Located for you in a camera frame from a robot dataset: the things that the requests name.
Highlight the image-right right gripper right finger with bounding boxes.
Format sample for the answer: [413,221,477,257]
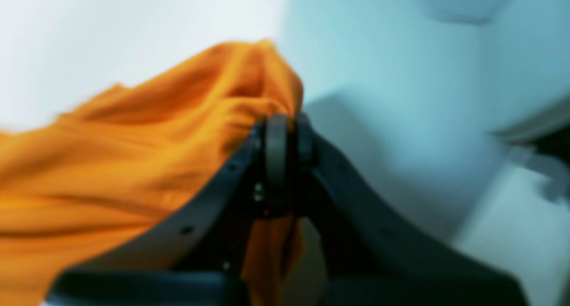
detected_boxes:
[293,113,528,306]

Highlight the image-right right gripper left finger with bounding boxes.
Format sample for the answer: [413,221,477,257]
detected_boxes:
[45,114,290,306]

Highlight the orange t-shirt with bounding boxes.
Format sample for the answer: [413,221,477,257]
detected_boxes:
[0,40,303,306]

